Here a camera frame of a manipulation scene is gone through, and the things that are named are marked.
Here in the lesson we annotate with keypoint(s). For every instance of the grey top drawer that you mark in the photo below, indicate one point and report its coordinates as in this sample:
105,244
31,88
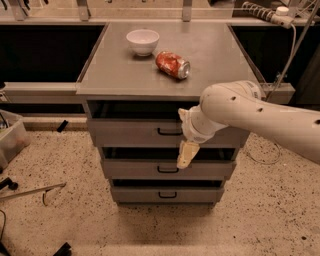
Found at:
135,123

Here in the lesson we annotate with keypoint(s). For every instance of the grey middle drawer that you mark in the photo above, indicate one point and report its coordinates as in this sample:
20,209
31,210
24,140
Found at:
161,163

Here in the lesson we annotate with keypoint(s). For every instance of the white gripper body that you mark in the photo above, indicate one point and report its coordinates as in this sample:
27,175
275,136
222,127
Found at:
190,129

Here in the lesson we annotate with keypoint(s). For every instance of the black object bottom edge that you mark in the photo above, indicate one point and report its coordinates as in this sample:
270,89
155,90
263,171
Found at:
64,250

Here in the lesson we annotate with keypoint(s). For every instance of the white power strip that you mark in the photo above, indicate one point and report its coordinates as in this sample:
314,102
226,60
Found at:
278,17

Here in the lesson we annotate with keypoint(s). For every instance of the grey drawer cabinet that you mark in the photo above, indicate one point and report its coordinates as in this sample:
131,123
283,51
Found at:
115,73

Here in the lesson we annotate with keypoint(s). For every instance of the red soda can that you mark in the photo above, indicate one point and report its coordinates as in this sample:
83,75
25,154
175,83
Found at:
173,64

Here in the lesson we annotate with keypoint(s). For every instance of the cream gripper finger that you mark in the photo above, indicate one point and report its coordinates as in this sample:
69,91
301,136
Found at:
183,114
187,152

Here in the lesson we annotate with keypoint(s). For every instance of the clear plastic storage bin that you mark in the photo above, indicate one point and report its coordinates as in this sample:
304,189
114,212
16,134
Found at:
13,137

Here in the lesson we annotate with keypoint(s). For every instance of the grey bottom drawer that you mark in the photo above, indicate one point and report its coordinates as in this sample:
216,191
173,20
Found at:
166,191

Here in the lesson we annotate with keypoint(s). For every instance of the long wooden stick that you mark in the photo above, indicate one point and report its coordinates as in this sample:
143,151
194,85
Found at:
30,192

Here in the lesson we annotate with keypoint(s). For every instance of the small black block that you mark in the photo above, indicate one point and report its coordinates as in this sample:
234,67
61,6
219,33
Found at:
62,126

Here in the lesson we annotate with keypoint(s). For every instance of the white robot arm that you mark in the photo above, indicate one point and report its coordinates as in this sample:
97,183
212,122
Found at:
239,104

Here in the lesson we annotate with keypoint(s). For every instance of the grey drawer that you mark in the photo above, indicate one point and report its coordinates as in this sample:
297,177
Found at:
135,123
166,191
161,163

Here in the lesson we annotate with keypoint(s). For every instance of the black clamp on floor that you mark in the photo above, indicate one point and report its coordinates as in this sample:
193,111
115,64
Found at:
7,182

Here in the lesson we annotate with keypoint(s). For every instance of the white ceramic bowl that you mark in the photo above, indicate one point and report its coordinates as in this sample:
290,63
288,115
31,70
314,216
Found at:
143,42

